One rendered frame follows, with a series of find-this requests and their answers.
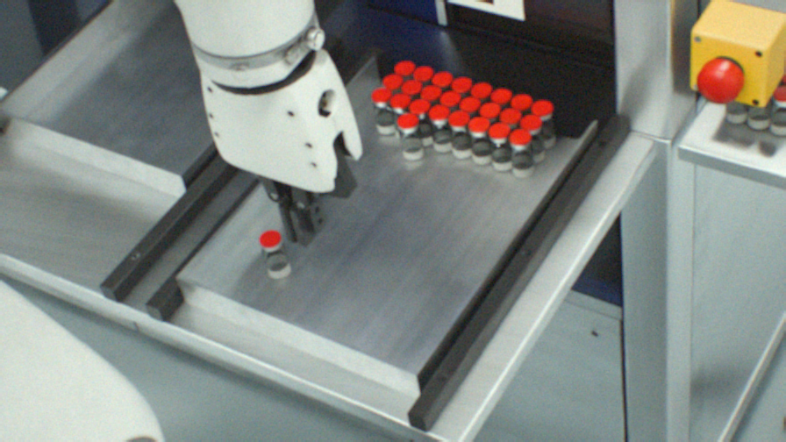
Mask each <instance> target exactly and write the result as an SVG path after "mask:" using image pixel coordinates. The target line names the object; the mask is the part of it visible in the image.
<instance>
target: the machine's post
mask: <svg viewBox="0 0 786 442"><path fill-rule="evenodd" d="M613 11H614V38H615V64H616V91H617V115H619V116H623V117H627V118H629V132H632V133H635V134H639V135H642V136H645V137H649V138H651V139H656V141H657V154H656V156H655V157H654V159H653V161H652V162H651V164H650V165H649V167H648V169H647V171H646V172H645V173H644V174H643V176H642V177H641V179H640V181H639V183H638V184H637V186H636V187H635V189H634V190H633V192H632V193H631V195H630V196H629V198H628V199H627V201H626V202H625V204H624V206H623V208H622V209H621V211H620V221H621V247H622V274H623V300H624V327H625V378H626V405H627V431H628V442H689V416H690V333H691V290H692V248H693V206H694V164H692V163H688V162H686V161H682V160H678V145H679V143H680V142H681V140H682V138H683V136H684V135H685V133H686V132H687V131H688V129H689V128H690V126H691V124H692V123H693V121H694V120H695V118H696V91H695V90H693V89H692V88H691V87H690V56H691V31H692V29H693V27H694V26H695V24H696V23H697V0H613Z"/></svg>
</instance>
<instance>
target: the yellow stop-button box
mask: <svg viewBox="0 0 786 442"><path fill-rule="evenodd" d="M714 59H720V60H725V61H729V62H731V63H732V64H734V65H735V66H736V67H737V68H738V69H739V70H740V71H741V73H742V74H743V76H744V80H745V83H744V87H743V89H742V90H741V92H740V93H739V95H738V97H737V98H736V99H735V100H734V101H736V102H740V103H746V104H750V105H753V106H756V107H764V106H765V105H766V103H767V101H768V100H769V98H770V97H771V95H772V93H773V92H774V90H775V88H776V86H777V84H778V82H779V81H780V80H781V78H782V76H783V73H785V72H786V0H712V1H711V2H710V4H709V5H708V7H707V8H706V10H705V11H704V13H703V15H702V16H701V17H700V19H698V21H697V23H696V24H695V26H694V27H693V29H692V31H691V56H690V87H691V88H692V89H693V90H695V91H698V88H697V75H698V73H699V72H700V70H701V68H702V67H703V65H704V64H705V63H706V62H707V61H710V60H714Z"/></svg>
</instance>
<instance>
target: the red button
mask: <svg viewBox="0 0 786 442"><path fill-rule="evenodd" d="M744 83H745V80H744V76H743V74H742V73H741V71H740V70H739V69H738V68H737V67H736V66H735V65H734V64H732V63H731V62H729V61H725V60H720V59H714V60H710V61H707V62H706V63H705V64H704V65H703V67H702V68H701V70H700V72H699V73H698V75H697V88H698V91H699V92H700V94H701V95H702V96H703V97H704V98H705V99H706V100H708V101H710V102H712V103H717V104H725V103H730V102H732V101H734V100H735V99H736V98H737V97H738V95H739V93H740V92H741V90H742V89H743V87H744Z"/></svg>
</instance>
